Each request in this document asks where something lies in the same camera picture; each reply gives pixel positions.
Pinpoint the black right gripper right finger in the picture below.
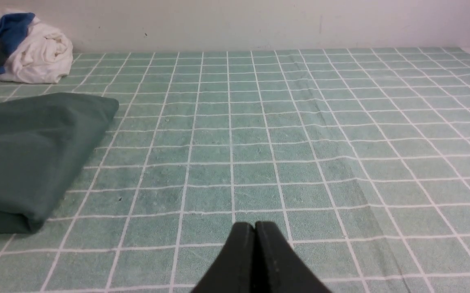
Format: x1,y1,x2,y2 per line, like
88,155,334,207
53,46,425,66
254,221,331,293

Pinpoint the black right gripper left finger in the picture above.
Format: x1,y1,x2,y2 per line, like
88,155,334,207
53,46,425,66
192,222,255,293

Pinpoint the green long-sleeved shirt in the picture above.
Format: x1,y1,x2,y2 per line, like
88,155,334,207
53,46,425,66
0,93,119,234

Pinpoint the green checkered table cloth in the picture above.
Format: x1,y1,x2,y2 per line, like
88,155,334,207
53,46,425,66
0,48,470,293

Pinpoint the white crumpled garment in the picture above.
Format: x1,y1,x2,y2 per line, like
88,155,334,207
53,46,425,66
0,8,73,84

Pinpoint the blue crumpled garment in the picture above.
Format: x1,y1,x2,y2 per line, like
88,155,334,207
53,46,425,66
0,11,35,74

